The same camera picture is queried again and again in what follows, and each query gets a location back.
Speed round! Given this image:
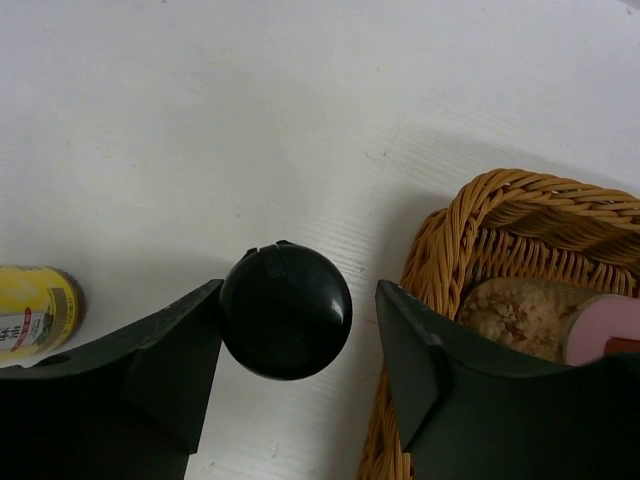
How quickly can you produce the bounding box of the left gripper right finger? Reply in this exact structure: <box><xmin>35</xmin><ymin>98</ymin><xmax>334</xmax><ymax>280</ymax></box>
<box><xmin>376</xmin><ymin>280</ymin><xmax>639</xmax><ymax>479</ymax></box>

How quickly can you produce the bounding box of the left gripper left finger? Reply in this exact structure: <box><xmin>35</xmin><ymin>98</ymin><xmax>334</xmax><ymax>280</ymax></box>
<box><xmin>1</xmin><ymin>280</ymin><xmax>222</xmax><ymax>479</ymax></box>

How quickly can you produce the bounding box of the pink cap spice jar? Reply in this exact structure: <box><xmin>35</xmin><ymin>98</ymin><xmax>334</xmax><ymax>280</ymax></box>
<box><xmin>456</xmin><ymin>277</ymin><xmax>639</xmax><ymax>366</ymax></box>

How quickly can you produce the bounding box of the brown wicker divided basket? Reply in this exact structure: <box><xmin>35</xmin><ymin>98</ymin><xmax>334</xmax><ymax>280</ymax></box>
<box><xmin>358</xmin><ymin>169</ymin><xmax>639</xmax><ymax>479</ymax></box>

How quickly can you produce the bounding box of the yellow label brown bottle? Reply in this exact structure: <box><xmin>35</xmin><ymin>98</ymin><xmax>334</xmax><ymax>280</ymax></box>
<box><xmin>1</xmin><ymin>265</ymin><xmax>86</xmax><ymax>364</ymax></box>

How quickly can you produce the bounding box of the black cap pepper jar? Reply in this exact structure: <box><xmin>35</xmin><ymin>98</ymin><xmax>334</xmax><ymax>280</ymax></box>
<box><xmin>219</xmin><ymin>240</ymin><xmax>353</xmax><ymax>381</ymax></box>

